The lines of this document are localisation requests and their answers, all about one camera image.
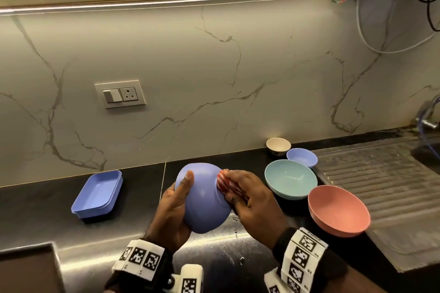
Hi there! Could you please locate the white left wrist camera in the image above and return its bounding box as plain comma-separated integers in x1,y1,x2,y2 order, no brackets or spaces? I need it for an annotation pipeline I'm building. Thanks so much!
168,263,204,293

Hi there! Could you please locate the LED light strip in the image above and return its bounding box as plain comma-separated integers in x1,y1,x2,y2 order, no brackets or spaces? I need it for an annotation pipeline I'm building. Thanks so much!
0,0,351,15

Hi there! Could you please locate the white cable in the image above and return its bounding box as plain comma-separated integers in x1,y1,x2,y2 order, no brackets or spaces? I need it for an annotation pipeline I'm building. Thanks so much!
356,0,440,55

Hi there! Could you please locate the red checkered cloth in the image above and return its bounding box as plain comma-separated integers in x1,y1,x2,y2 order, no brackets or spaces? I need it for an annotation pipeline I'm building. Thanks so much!
216,169,248,201

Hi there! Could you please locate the blue hose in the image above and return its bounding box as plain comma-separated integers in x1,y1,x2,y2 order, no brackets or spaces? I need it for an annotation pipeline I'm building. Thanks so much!
418,97,440,159

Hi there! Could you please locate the pink bowl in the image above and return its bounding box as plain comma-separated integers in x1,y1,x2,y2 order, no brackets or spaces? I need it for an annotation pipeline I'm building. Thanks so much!
308,184,371,238

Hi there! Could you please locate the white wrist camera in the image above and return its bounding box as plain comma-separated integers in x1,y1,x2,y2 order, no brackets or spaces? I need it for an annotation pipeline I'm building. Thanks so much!
168,263,204,293
264,267,293,293

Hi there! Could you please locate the small blue bowl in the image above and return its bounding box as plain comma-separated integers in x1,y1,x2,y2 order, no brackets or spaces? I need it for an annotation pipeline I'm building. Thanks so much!
286,147,319,169

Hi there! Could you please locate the white wall switch socket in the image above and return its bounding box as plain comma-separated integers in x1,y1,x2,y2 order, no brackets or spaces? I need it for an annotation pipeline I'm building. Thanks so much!
94,79,147,110

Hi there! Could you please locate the teal bowl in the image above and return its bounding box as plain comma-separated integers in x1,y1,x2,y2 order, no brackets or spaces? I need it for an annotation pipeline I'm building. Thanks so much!
264,159,318,201

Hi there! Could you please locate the person's left hand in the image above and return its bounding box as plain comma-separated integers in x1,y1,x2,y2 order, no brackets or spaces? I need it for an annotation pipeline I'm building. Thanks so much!
144,169,195,254

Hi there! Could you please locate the steel sink with drainboard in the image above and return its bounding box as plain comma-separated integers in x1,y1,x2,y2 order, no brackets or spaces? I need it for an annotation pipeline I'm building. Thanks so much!
314,130,440,273

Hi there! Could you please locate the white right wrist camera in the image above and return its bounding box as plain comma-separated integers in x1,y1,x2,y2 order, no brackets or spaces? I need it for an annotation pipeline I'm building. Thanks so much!
264,267,293,293

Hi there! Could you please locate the person's right hand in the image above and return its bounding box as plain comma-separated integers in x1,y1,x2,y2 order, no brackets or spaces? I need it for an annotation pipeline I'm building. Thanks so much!
221,169,291,250

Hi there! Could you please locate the black cable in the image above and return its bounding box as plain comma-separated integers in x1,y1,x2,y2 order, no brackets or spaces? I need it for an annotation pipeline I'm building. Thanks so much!
414,0,440,33

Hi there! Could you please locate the person's right forearm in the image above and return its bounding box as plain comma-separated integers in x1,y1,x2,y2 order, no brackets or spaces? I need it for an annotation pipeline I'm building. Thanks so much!
333,267,385,293

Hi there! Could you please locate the small cream bowl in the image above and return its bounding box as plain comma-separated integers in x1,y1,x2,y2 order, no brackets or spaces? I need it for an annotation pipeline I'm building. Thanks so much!
266,137,292,157

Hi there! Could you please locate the large blue bowl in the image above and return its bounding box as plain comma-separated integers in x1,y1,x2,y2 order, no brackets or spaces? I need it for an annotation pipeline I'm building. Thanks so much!
174,162,231,234

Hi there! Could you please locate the blue rectangular tray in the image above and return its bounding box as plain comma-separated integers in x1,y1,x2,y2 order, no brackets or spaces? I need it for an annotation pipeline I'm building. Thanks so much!
71,169,124,220

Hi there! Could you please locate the steel faucet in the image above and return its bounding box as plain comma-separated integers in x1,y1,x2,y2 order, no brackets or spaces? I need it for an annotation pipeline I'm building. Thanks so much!
414,95,440,130

